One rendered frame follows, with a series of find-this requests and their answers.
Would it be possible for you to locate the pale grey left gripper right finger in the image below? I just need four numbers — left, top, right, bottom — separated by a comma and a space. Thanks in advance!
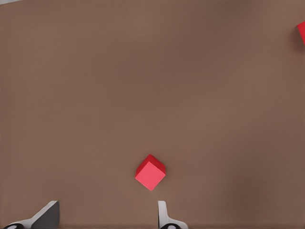
157, 200, 188, 229

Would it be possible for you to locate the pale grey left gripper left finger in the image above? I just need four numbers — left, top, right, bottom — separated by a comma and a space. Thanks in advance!
1, 200, 60, 229

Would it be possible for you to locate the small red cube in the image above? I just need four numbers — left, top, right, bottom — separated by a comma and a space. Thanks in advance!
134, 154, 167, 192

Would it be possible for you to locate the red block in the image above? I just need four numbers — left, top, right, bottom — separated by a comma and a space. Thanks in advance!
296, 21, 305, 46

